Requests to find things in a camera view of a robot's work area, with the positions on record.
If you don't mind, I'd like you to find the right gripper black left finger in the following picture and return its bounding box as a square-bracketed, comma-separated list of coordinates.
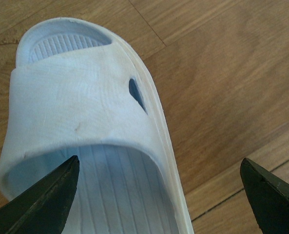
[0, 156, 79, 234]

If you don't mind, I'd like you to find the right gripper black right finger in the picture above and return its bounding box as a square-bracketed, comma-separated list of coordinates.
[240, 158, 289, 234]

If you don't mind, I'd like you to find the white rubber slipper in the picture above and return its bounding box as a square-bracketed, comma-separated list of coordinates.
[0, 18, 193, 234]

